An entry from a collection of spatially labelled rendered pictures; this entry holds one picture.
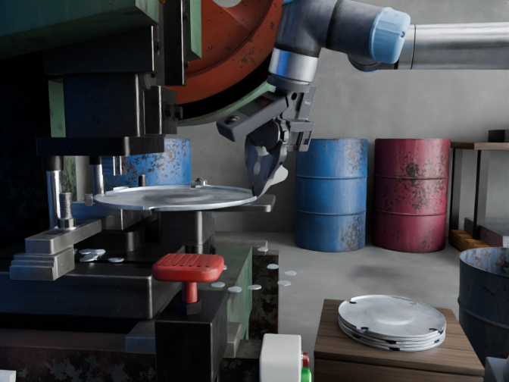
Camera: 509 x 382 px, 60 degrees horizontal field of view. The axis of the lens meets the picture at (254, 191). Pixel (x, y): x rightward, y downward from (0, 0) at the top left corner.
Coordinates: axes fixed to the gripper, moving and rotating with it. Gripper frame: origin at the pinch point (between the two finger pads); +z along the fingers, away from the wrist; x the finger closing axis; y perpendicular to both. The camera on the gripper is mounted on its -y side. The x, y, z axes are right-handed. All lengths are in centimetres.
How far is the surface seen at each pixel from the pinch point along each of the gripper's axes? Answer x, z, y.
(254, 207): -5.5, 0.1, -4.3
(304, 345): 34, 96, 84
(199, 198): 3.6, 2.4, -8.8
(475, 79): 122, -20, 350
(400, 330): -14, 38, 50
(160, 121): 11.7, -8.7, -13.6
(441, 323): -19, 37, 63
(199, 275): -23.1, -3.6, -27.3
